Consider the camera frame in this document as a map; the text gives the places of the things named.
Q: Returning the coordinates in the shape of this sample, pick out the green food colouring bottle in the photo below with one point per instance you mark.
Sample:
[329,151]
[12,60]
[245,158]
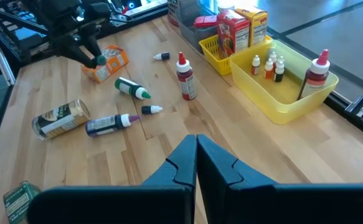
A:
[131,88]

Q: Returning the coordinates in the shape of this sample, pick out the black dropper bottle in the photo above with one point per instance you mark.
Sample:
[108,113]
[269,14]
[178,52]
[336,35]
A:
[151,109]

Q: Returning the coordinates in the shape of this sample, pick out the translucent yellow-green plastic bin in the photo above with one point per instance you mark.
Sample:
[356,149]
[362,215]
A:
[277,105]

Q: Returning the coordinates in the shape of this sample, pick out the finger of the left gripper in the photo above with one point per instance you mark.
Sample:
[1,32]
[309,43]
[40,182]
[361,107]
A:
[93,42]
[75,54]

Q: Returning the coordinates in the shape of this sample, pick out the white-cap dropper bottle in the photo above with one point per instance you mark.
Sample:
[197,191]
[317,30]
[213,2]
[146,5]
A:
[273,56]

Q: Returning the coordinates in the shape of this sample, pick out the pink-tipped food colouring bottle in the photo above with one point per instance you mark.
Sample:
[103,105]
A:
[316,77]

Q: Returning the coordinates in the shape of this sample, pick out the dark-label dropper bottle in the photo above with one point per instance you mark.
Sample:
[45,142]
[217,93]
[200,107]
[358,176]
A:
[279,73]

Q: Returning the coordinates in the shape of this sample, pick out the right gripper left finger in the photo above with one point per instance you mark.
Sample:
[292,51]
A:
[181,168]

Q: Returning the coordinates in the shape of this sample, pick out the small white-tipped tube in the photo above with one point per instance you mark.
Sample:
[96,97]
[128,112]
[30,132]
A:
[162,56]

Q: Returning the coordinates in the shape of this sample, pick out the yellow slotted plastic basket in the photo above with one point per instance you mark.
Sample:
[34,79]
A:
[212,59]

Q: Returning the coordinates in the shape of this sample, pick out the orange snack box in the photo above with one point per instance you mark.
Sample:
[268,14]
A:
[106,67]

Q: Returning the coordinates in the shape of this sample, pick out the yellow cereal box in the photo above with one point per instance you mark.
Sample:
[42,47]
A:
[256,25]

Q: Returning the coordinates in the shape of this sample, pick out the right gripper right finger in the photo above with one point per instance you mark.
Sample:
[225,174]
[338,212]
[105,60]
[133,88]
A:
[218,174]

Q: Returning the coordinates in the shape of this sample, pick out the red-tipped food colouring bottle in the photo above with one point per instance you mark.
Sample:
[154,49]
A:
[185,81]

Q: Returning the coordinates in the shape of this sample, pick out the grey plastic bin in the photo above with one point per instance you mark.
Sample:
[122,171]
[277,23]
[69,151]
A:
[193,35]

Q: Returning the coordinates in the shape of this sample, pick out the maroon dropper bottle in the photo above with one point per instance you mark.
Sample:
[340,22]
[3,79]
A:
[256,65]

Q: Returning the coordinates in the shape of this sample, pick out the red cereal box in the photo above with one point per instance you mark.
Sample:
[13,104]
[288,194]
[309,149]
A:
[232,32]

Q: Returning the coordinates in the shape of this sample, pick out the yellow-orange label dropper bottle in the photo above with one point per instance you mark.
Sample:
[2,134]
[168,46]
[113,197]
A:
[268,70]

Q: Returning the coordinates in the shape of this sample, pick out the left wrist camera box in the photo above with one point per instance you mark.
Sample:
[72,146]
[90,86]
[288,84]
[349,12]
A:
[98,11]

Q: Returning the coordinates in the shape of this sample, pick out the metal frame clamp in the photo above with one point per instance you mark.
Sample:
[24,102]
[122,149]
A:
[360,104]

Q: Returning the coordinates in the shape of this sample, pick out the purple food colouring bottle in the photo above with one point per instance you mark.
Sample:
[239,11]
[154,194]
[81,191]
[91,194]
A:
[109,123]

